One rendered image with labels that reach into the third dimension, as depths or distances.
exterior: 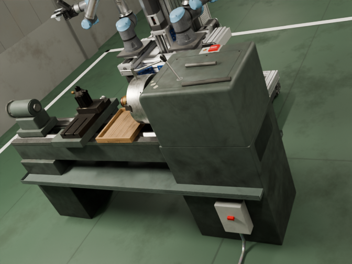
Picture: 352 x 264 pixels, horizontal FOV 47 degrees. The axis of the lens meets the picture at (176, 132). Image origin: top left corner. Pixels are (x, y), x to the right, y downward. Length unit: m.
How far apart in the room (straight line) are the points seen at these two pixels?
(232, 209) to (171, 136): 0.59
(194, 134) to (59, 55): 4.85
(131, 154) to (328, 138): 1.66
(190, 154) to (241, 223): 0.56
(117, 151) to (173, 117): 0.69
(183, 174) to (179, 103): 0.58
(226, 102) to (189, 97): 0.21
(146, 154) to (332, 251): 1.32
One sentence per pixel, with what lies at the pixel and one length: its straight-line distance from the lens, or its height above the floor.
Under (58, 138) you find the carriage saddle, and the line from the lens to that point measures 3.10.
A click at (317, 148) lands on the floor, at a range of 3.49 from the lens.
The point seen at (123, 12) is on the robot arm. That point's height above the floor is 1.42.
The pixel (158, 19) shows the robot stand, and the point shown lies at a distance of 3.12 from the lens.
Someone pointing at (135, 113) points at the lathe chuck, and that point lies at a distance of 2.53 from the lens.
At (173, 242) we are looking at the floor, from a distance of 3.14.
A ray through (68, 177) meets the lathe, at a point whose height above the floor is 0.54.
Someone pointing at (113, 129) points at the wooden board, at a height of 0.88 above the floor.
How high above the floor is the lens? 2.25
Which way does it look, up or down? 32 degrees down
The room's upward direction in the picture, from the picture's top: 24 degrees counter-clockwise
